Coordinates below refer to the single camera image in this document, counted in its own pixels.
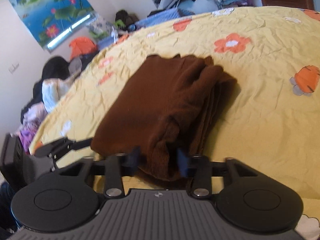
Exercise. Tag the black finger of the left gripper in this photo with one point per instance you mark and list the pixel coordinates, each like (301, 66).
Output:
(60, 147)

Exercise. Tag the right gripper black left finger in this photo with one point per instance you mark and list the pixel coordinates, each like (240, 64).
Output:
(68, 198)

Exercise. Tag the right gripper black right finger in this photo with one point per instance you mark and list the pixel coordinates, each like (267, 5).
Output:
(244, 197)

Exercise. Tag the brown knit sweater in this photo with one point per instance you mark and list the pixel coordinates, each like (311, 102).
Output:
(167, 106)

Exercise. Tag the white fluffy garment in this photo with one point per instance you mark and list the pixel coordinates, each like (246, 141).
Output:
(53, 90)

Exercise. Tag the yellow carrot print bed quilt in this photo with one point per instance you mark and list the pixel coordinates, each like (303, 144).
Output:
(272, 124)

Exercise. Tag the black garment by bed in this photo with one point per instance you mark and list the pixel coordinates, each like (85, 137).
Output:
(56, 67)

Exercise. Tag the orange garment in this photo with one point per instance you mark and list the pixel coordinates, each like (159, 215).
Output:
(82, 46)

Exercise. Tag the floral cushion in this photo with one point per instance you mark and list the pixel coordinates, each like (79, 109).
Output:
(99, 28)

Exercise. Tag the blue quilted cover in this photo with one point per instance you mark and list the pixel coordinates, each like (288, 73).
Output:
(161, 17)

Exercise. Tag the lotus flower wall picture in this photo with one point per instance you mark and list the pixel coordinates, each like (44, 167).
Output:
(50, 22)

